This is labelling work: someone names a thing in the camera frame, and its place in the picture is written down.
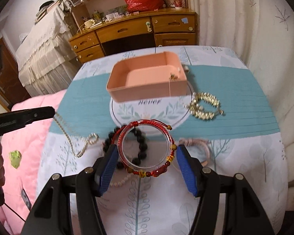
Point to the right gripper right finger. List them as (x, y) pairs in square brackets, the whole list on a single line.
[(244, 214)]

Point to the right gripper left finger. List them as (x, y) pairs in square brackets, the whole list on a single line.
[(51, 211)]

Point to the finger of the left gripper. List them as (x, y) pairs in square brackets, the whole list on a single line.
[(15, 120)]

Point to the pink quilt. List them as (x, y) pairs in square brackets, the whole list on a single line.
[(30, 142)]

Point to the green paper scrap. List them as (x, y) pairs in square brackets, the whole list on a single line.
[(15, 158)]

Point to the brown wooden door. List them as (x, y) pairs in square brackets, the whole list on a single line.
[(11, 88)]

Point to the white lace covered furniture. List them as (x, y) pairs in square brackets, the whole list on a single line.
[(45, 58)]

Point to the printed tablecloth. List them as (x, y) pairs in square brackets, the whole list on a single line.
[(246, 140)]

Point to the gold leaf brooch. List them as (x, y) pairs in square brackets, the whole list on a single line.
[(204, 106)]

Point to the wooden desk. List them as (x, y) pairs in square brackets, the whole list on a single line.
[(116, 30)]

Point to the white mug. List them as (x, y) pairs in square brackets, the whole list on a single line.
[(89, 23)]

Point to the pink cardboard tray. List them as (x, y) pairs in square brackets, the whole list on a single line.
[(147, 77)]

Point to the white floral curtain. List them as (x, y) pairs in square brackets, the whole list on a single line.
[(261, 33)]

